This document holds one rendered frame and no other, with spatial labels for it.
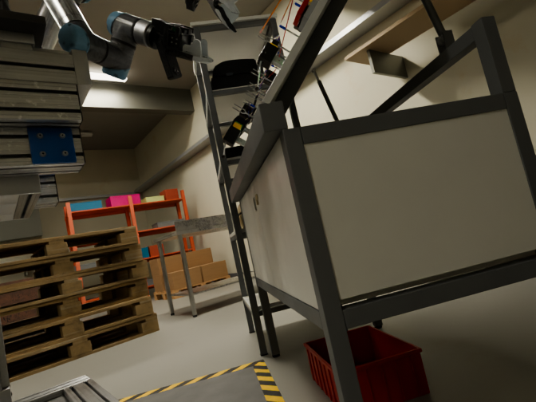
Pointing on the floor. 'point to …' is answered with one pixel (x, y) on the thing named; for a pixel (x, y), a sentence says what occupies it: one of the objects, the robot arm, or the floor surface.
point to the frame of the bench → (314, 257)
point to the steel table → (202, 226)
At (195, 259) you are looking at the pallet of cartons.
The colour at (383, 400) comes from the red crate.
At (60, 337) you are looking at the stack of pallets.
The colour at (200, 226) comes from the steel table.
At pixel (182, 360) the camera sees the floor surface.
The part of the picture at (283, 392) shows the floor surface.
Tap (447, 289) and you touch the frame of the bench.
